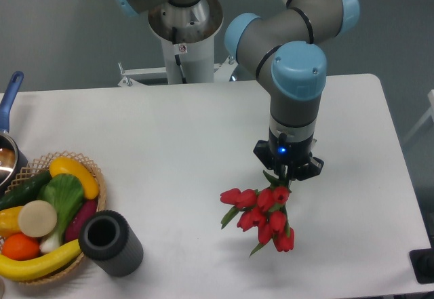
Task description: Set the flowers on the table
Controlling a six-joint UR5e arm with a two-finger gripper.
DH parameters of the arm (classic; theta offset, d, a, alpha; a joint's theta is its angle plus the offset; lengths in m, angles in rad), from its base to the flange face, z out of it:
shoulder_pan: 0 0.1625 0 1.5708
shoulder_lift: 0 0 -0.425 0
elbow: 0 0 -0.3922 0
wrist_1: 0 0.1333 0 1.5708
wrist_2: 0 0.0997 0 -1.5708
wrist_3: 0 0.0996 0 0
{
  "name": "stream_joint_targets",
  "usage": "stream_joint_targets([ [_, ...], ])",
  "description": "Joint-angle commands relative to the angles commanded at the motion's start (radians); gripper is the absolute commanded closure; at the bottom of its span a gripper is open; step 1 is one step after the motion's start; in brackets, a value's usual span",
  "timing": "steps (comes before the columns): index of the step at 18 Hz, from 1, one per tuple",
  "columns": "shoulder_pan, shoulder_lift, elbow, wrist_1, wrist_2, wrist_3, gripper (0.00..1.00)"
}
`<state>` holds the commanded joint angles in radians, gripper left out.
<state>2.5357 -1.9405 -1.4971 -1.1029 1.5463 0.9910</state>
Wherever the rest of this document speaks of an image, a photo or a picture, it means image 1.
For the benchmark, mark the purple sweet potato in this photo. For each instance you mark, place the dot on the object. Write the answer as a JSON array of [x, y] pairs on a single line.
[[87, 210]]

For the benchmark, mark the orange fruit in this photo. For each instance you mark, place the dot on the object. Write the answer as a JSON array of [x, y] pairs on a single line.
[[20, 247]]

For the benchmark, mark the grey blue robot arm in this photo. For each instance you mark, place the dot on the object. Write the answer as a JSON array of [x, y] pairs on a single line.
[[281, 52]]

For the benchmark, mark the beige round slice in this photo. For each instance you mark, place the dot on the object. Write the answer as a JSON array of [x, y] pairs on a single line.
[[37, 218]]

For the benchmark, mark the black device at edge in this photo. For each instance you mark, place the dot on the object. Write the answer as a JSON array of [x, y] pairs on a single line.
[[422, 264]]

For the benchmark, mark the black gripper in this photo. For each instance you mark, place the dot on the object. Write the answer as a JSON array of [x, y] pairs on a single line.
[[288, 160]]

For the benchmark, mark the blue handled saucepan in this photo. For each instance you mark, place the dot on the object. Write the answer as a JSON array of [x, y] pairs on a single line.
[[12, 159]]

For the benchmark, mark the green bok choy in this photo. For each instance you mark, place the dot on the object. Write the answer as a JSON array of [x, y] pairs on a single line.
[[65, 193]]

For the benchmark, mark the white frame at right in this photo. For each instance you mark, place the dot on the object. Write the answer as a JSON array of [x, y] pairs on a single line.
[[422, 125]]

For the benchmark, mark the woven wicker basket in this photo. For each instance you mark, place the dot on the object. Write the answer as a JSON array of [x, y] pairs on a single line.
[[40, 165]]

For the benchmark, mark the yellow banana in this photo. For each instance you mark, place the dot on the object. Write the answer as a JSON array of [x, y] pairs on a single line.
[[49, 264]]

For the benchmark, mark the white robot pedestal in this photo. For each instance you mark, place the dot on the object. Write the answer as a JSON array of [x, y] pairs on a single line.
[[187, 41]]

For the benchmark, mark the dark grey ribbed vase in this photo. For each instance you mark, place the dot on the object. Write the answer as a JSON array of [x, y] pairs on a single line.
[[108, 240]]

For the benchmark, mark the green cucumber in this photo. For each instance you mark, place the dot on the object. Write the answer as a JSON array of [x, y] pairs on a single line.
[[26, 191]]

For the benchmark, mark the red tulip bouquet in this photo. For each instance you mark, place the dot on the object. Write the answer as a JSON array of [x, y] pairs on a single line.
[[264, 210]]

